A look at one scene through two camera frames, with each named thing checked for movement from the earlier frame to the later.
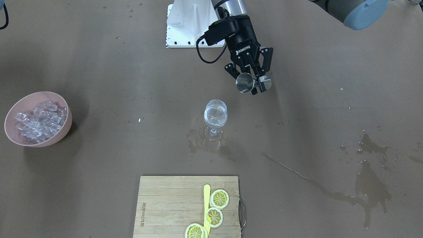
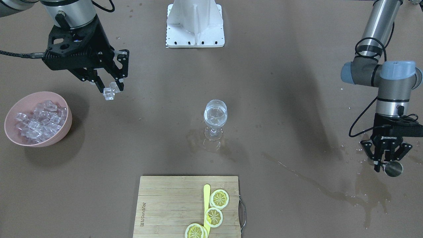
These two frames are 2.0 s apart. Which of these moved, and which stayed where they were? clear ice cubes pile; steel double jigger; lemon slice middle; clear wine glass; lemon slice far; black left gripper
Moved: steel double jigger; black left gripper
Stayed: clear wine glass; clear ice cubes pile; lemon slice middle; lemon slice far
